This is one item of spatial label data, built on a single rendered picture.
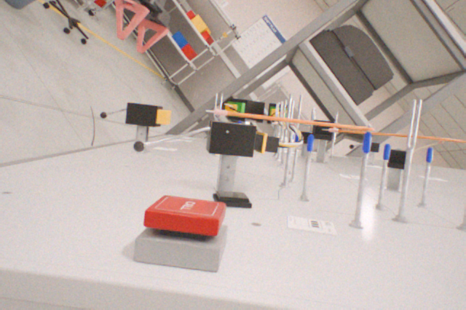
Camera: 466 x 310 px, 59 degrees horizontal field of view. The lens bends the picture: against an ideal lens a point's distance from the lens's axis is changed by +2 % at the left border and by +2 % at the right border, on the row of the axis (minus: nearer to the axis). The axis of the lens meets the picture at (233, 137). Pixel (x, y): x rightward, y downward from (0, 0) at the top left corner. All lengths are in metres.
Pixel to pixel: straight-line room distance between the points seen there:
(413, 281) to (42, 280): 0.24
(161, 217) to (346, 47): 1.35
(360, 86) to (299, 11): 7.08
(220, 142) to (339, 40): 1.13
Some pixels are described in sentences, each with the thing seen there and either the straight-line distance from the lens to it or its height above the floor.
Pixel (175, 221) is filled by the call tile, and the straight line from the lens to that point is 0.27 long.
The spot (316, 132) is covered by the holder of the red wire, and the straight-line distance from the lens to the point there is 1.06.
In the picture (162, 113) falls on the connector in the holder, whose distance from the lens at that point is 0.83.
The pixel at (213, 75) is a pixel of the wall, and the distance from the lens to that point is 8.43.
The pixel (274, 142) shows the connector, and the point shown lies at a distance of 0.52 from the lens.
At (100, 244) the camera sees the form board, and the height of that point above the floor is 1.03.
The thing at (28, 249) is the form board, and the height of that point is 1.00.
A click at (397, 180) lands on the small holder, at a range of 0.77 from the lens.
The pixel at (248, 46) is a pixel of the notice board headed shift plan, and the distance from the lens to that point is 8.43.
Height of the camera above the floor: 1.18
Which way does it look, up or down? 5 degrees down
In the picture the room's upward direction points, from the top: 53 degrees clockwise
